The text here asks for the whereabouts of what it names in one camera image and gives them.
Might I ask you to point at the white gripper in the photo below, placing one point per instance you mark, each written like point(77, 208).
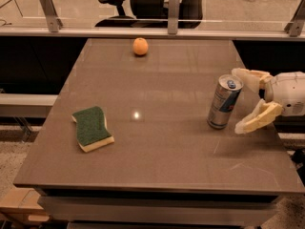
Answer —
point(287, 92)

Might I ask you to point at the silver blue redbull can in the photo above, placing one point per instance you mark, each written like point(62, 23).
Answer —
point(225, 96)

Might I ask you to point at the orange fruit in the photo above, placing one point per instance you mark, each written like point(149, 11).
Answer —
point(140, 46)

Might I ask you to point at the black office chair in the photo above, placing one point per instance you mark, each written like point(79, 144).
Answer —
point(153, 14)

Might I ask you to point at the green yellow sponge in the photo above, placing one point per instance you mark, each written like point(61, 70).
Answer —
point(91, 129)

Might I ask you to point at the cardboard box under table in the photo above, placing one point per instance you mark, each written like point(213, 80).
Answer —
point(21, 205)

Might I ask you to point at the right metal rail bracket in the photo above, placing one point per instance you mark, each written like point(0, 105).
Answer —
point(295, 26)

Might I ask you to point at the metal rail bracket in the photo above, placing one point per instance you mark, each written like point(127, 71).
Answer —
point(53, 21)
point(295, 26)
point(173, 15)

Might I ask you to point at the middle metal rail bracket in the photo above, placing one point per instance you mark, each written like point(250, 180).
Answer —
point(173, 15)

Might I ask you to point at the left metal rail bracket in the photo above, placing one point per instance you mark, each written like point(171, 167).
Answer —
point(53, 21)

